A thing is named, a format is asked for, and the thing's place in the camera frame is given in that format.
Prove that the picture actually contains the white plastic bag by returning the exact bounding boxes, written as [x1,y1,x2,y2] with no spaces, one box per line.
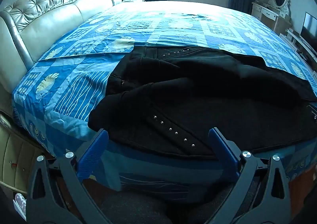
[13,191,27,221]

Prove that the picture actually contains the black flat television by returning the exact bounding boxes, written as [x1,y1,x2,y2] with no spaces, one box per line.
[300,12,317,47]

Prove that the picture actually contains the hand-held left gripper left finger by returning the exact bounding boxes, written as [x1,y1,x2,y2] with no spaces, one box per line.
[26,129,112,224]

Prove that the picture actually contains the person's leg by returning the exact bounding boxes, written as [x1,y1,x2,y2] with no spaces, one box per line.
[98,189,238,224]

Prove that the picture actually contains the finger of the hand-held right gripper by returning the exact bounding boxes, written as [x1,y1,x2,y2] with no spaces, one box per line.
[306,105,317,122]

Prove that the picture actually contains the beige bedside cabinet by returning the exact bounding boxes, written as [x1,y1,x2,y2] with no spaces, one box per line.
[0,110,53,196]

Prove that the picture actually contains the beige tufted leather headboard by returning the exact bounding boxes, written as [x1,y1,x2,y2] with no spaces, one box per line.
[0,0,123,116]

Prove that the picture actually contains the black studded pants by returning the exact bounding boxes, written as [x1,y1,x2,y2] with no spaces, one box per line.
[89,46,317,160]

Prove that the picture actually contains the cream dressing table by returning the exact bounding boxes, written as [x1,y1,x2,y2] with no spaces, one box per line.
[251,1,292,37]

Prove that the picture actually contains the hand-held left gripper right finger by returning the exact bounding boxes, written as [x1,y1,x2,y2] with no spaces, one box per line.
[205,127,291,224]

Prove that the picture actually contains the blue patterned bed sheet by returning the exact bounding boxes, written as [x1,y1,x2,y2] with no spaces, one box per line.
[11,1,317,197]

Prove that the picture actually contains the white television stand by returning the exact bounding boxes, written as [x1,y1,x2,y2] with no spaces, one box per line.
[279,28,317,72]

